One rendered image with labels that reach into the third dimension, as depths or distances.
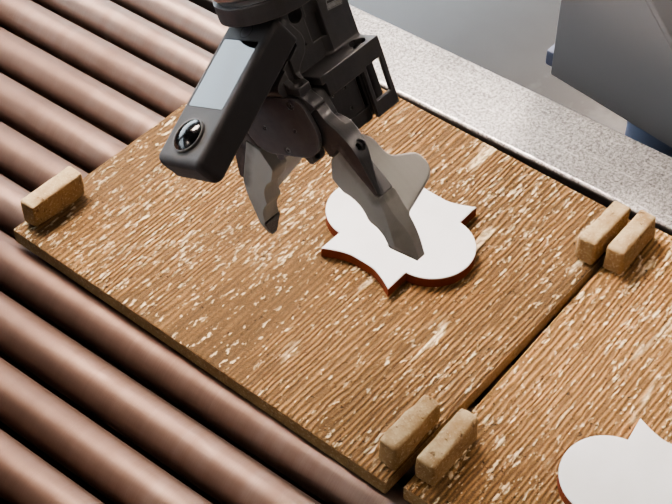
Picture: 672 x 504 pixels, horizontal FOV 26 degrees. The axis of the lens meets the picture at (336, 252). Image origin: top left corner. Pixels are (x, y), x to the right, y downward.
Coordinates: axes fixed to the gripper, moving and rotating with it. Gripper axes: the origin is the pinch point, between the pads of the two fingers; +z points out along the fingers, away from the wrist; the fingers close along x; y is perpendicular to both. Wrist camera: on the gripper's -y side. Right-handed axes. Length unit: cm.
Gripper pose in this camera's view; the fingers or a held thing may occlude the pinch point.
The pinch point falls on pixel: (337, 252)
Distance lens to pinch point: 104.3
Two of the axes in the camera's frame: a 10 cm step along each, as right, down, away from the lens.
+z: 3.1, 8.3, 4.7
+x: -7.0, -1.3, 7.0
